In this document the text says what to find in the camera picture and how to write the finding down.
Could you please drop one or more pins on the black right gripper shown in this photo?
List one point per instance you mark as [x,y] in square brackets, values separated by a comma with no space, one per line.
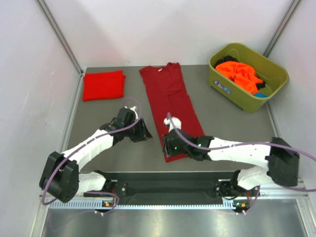
[168,147]

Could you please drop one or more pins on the blue garment in bin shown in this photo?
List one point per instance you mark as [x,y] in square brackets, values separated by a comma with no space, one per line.
[260,95]

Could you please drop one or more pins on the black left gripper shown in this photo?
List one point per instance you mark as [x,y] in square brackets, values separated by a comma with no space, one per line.
[143,134]

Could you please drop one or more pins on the orange t-shirt in bin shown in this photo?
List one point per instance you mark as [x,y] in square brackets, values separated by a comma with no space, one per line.
[242,75]

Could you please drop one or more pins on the olive green plastic bin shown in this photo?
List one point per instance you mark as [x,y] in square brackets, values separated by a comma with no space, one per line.
[272,74]

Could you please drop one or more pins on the folded bright red t-shirt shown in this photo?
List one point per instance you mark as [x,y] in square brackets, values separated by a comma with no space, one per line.
[102,86]

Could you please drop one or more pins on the dark red t-shirt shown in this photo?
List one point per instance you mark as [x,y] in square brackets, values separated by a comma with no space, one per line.
[166,92]

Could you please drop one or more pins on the right aluminium frame post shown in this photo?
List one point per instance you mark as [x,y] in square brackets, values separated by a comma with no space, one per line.
[282,26]

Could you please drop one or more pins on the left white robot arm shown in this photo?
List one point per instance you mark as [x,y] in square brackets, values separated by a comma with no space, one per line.
[62,177]

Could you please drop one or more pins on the left aluminium frame post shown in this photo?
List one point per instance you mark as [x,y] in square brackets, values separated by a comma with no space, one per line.
[60,36]

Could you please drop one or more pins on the slotted grey cable duct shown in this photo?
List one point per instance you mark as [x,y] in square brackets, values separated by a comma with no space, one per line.
[105,204]

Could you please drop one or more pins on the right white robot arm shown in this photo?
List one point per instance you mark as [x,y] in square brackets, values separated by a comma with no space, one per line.
[272,162]

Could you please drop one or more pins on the black garment in bin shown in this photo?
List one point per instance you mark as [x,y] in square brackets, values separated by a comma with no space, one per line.
[227,58]

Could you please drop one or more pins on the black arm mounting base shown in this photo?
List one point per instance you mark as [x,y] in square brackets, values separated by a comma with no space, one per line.
[173,188]

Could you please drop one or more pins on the aluminium frame post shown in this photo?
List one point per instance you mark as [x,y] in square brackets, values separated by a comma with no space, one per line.
[60,36]
[282,26]

